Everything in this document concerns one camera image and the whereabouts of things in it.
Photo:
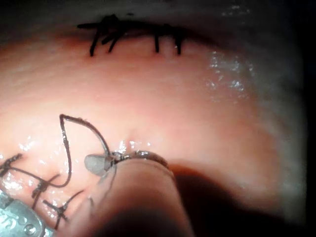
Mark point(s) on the right arm needle driver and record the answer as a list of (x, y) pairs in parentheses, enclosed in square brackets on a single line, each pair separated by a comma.
[(150, 154)]

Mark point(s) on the right arm needle driver jaw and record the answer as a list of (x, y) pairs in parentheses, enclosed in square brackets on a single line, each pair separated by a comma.
[(96, 164)]

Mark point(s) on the left arm needle driver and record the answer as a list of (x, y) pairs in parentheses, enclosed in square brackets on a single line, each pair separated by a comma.
[(14, 217)]

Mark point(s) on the black thread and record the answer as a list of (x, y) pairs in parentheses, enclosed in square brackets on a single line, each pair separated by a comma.
[(69, 160)]

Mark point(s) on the dark right arm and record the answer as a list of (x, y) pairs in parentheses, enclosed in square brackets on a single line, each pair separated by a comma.
[(140, 197)]

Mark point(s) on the black stitching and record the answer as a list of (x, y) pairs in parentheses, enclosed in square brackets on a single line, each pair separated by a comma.
[(59, 210), (156, 42)]

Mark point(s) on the tissue pad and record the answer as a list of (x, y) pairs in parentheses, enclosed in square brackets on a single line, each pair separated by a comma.
[(158, 98)]

